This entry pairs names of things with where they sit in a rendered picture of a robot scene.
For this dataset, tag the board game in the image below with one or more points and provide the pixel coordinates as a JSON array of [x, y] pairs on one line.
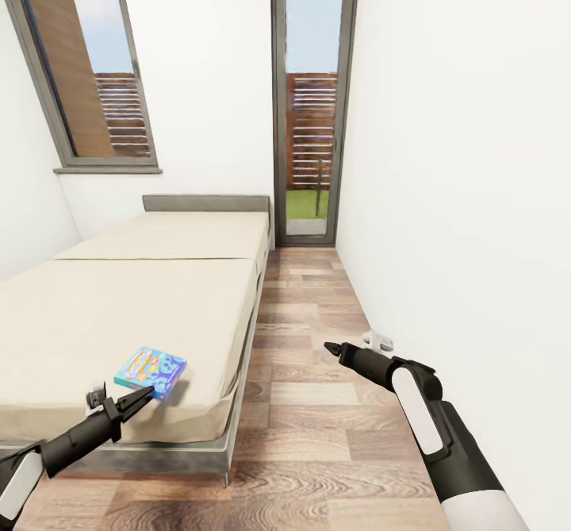
[[150, 367]]

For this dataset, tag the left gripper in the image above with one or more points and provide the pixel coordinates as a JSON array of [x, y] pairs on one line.
[[95, 431]]

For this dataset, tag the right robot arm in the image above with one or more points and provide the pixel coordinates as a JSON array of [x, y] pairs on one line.
[[470, 494]]

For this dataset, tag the bed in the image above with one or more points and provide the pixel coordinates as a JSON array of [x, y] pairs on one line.
[[185, 277]]

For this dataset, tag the fixed window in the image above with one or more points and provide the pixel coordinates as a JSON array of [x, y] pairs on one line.
[[82, 58]]

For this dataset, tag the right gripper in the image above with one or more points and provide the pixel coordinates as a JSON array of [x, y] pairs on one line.
[[357, 358]]

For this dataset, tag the door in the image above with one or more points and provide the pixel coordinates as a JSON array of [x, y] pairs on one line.
[[312, 47]]

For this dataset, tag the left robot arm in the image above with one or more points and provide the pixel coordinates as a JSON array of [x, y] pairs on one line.
[[20, 472]]

